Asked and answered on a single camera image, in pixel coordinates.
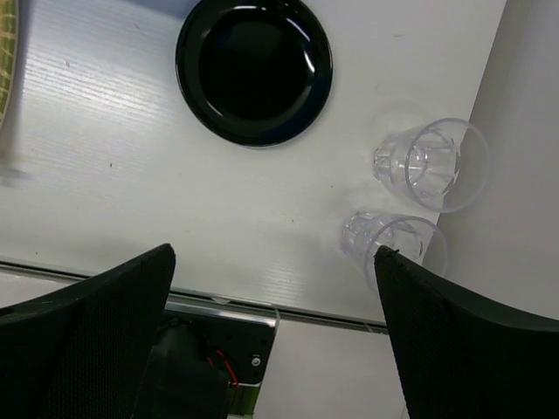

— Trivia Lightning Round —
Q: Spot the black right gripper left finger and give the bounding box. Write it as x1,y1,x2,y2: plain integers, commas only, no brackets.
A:
1,244,176,418

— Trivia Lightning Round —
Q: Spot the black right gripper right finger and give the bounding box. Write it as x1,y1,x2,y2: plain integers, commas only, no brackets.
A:
374,246,558,418

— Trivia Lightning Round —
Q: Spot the clear plastic cup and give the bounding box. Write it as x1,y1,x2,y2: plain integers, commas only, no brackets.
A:
340,211,448,294
372,117,491,214

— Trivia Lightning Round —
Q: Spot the black round plate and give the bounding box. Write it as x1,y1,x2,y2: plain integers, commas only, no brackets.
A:
176,1,334,148

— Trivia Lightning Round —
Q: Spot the woven bamboo mat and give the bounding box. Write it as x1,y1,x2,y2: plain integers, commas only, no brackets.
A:
0,0,20,124

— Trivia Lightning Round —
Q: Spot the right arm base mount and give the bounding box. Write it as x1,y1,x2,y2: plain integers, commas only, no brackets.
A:
134,301,278,418

